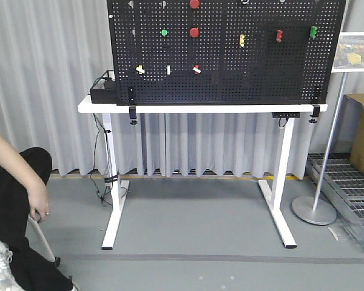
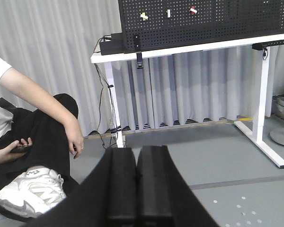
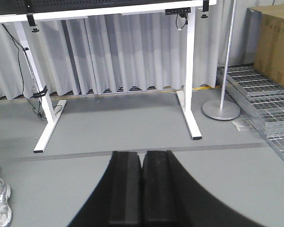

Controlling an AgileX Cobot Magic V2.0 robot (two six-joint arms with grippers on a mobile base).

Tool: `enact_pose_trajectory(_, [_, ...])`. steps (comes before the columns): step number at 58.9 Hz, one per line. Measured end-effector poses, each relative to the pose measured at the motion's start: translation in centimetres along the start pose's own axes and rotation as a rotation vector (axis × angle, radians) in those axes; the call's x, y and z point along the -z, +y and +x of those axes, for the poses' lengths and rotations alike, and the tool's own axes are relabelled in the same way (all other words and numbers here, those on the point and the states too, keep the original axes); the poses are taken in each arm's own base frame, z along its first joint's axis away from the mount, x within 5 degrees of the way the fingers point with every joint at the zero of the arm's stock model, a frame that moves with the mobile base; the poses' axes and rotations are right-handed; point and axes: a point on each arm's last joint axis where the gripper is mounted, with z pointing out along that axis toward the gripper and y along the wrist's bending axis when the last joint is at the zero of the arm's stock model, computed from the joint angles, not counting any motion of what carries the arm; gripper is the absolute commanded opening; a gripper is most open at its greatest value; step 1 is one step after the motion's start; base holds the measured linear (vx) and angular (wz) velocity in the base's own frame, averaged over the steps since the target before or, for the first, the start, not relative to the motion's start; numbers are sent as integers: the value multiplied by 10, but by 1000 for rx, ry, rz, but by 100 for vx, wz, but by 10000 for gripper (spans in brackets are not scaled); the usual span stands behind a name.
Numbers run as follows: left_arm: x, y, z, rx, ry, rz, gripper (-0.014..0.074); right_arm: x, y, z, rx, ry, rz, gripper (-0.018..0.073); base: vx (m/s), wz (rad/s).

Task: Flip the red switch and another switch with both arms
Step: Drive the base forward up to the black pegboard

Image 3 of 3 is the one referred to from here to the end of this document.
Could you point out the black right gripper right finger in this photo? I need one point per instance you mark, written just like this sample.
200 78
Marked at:
172 197

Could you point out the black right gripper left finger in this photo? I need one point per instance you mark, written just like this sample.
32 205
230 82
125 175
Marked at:
116 200

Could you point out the silver floor stand pole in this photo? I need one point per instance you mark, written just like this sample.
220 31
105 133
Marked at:
224 110

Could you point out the white sneaker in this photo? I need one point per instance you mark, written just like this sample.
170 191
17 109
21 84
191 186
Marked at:
5 210

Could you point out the stacked metal floor gratings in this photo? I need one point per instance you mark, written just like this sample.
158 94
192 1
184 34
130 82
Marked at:
262 101

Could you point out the white pleated curtain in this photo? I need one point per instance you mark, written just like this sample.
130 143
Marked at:
110 52

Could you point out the black desk control panel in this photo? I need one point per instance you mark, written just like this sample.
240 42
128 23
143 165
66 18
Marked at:
177 11

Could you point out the brown cardboard box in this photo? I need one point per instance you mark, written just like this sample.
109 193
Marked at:
269 57

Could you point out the black right table clamp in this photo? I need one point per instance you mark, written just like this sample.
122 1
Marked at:
205 9

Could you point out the black table clamp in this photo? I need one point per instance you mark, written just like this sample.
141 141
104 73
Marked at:
205 9
32 22

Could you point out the black left table clamp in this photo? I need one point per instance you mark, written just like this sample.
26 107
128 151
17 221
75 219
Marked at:
32 22

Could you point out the white standing desk frame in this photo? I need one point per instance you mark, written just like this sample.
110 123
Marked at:
53 115

